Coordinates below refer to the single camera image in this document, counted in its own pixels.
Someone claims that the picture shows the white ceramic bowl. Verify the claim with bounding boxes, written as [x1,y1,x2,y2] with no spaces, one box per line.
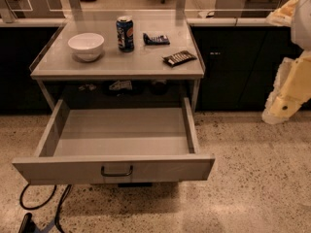
[68,33,105,62]

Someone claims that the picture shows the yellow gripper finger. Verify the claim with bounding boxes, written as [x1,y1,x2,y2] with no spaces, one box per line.
[265,0,299,27]
[261,50,311,124]

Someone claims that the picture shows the black floor cable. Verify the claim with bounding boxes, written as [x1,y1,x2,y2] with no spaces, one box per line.
[18,183,73,233]

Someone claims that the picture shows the blue pepsi can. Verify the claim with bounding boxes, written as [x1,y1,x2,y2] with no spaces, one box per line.
[116,16,134,52]

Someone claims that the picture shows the grey cabinet table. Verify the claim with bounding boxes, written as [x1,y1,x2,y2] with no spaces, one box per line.
[31,10,204,107]

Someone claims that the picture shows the black drawer handle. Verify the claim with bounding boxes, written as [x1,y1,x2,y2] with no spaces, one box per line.
[101,165,133,178]

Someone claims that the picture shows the black plug on floor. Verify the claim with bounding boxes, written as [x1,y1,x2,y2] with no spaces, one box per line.
[18,213,36,233]

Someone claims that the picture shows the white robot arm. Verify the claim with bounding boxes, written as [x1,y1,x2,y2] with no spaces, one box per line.
[261,0,311,124]

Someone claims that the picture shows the grey open top drawer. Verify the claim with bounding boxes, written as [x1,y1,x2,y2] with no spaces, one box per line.
[13,98,215,184]

